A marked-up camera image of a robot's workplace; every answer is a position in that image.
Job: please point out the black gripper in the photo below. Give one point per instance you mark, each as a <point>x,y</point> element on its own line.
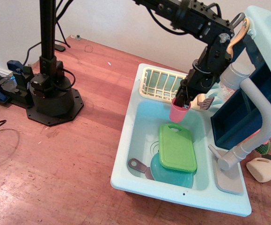
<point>197,81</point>

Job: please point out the pink plastic cup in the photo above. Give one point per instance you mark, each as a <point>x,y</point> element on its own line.
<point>177,113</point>

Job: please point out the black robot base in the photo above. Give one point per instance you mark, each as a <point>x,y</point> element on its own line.
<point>55,101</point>

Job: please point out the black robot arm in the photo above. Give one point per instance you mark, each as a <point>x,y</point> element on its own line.
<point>197,19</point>

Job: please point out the light teal toy sink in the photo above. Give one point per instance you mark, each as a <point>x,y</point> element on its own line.
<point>139,139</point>

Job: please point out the mauve plastic spatula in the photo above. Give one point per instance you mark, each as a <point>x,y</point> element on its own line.
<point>206,103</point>

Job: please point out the cream dish drying rack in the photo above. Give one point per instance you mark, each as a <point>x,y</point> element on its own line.
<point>160,84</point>

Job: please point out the green cutting board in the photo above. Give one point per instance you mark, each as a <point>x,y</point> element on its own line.
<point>176,149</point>

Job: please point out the orange dish brush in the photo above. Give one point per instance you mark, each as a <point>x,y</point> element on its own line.
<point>241,34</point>

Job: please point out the dark blue shelf unit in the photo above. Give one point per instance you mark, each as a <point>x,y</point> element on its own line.
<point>239,118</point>

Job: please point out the teal plastic plate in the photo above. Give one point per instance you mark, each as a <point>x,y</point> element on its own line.
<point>170,176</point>

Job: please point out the grey toy faucet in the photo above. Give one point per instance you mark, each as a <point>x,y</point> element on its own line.
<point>237,76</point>

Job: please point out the green toy vegetable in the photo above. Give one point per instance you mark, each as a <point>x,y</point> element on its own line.
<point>264,148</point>

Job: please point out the beige ceramic jug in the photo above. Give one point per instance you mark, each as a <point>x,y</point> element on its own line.
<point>260,169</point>

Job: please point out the blue black clamp device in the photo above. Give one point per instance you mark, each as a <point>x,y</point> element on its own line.
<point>14,88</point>

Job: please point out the mauve pan handle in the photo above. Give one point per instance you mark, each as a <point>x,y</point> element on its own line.
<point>141,167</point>

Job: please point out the toy knife grey handle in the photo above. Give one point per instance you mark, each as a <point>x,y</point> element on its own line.
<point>237,20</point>

